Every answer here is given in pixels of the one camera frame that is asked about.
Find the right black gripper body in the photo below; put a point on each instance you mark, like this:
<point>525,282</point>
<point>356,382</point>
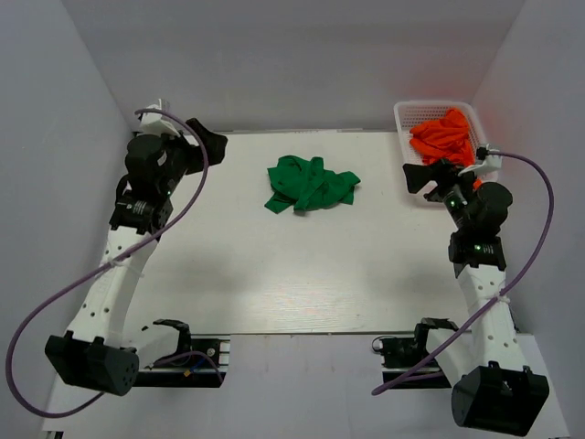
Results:
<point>452,182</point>

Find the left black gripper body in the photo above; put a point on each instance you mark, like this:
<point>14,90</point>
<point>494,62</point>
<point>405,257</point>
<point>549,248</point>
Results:
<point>182,156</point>

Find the green t shirt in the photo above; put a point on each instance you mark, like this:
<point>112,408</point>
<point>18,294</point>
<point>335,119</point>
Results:
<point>306,185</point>

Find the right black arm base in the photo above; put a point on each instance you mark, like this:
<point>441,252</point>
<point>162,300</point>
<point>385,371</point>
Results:
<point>401,352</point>

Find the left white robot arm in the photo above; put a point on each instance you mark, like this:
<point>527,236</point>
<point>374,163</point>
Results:
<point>93,354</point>

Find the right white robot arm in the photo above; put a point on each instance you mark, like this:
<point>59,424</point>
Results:
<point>493,387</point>

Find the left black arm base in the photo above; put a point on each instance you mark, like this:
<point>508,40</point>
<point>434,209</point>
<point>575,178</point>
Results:
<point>183,356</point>

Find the orange t shirt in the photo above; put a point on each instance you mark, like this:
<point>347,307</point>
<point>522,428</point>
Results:
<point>446,138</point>

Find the white plastic basket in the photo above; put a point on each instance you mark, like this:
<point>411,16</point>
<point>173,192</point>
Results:
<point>411,113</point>

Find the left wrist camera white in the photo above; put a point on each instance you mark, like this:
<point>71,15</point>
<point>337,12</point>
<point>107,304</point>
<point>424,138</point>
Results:
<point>153,119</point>

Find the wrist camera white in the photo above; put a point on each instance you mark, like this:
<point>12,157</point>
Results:
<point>488,161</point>
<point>153,119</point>

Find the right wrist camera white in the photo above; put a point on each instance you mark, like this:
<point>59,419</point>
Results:
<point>488,161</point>

